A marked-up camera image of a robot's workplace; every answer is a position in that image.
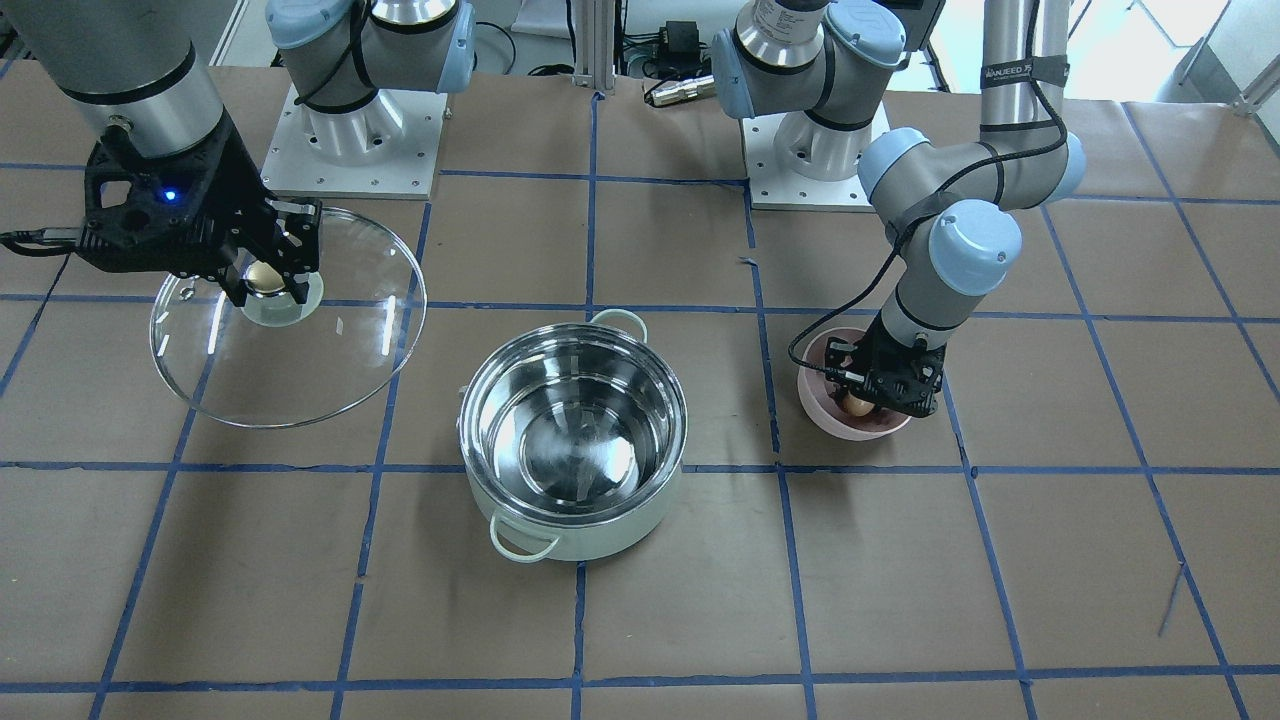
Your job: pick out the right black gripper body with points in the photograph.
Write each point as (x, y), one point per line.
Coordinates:
(232, 196)

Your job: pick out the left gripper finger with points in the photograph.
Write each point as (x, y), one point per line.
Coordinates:
(896, 405)
(847, 363)

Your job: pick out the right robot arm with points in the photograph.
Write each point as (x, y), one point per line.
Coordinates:
(127, 62)

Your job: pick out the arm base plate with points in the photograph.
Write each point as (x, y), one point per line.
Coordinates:
(387, 150)
(770, 170)

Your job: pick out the black power adapter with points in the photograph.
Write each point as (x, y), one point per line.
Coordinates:
(679, 38)

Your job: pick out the pale green electric pot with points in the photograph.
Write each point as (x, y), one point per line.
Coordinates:
(572, 437)

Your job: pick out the brown egg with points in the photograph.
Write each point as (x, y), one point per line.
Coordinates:
(855, 406)

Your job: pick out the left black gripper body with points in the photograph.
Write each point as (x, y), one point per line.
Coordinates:
(893, 352)

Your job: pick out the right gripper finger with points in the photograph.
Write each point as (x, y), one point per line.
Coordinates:
(231, 281)
(293, 249)

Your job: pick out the pink bowl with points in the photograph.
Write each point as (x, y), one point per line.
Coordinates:
(818, 397)

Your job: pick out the silver cylindrical connector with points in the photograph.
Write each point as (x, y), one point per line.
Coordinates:
(671, 92)

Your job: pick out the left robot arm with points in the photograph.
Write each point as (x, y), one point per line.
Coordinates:
(946, 210)

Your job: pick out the aluminium frame post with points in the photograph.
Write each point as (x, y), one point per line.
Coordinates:
(593, 25)

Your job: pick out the glass pot lid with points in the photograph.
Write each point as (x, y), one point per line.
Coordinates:
(272, 363)

